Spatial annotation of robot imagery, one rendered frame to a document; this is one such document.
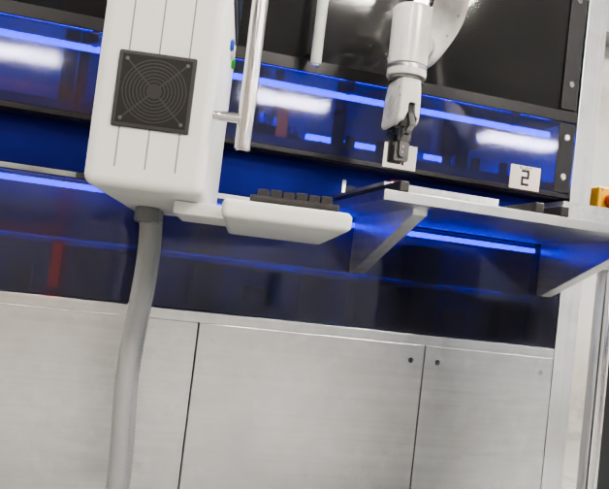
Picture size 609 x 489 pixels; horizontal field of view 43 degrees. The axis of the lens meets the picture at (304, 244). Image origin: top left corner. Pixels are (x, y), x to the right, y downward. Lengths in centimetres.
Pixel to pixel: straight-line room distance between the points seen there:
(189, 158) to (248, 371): 72
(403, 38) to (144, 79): 66
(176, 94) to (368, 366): 90
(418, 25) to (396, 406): 87
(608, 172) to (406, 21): 360
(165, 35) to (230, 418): 90
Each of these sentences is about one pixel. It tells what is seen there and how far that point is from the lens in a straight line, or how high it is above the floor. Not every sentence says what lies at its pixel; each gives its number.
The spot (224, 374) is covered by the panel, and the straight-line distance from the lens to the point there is 176.
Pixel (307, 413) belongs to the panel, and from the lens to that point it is 181.
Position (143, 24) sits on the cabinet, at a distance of 123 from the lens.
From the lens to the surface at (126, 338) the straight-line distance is 149.
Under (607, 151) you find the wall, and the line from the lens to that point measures 518.
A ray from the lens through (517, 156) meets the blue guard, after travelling 202.
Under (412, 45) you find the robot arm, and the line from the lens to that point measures 167.
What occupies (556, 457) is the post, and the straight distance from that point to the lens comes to 211.
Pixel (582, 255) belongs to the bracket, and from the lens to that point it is 189.
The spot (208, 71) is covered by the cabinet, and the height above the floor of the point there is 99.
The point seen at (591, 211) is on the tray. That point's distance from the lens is 166.
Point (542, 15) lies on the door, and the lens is 214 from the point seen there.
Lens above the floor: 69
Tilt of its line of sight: 3 degrees up
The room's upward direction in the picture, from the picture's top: 7 degrees clockwise
